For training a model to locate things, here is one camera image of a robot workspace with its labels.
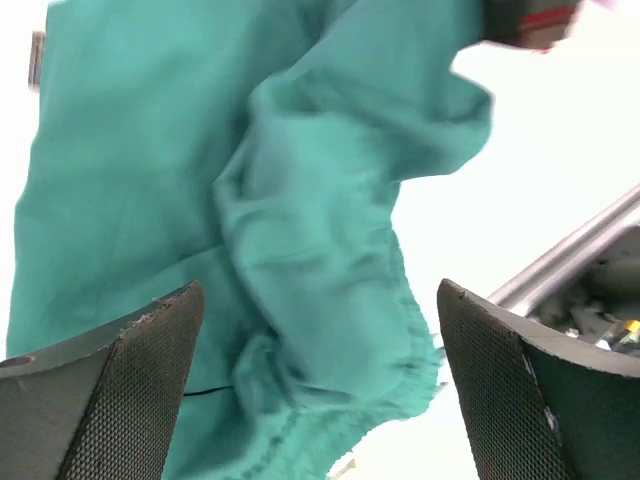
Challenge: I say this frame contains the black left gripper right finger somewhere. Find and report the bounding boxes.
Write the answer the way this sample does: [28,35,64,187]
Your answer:
[437,280,639,480]

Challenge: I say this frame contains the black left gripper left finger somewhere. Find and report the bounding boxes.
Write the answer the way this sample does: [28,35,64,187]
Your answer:
[1,282,204,480]

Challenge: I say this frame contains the aluminium table edge rail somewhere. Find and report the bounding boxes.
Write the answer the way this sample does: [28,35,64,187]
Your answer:
[488,186,639,317]

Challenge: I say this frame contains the teal green shorts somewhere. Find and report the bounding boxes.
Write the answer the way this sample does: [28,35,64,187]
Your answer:
[7,0,491,479]

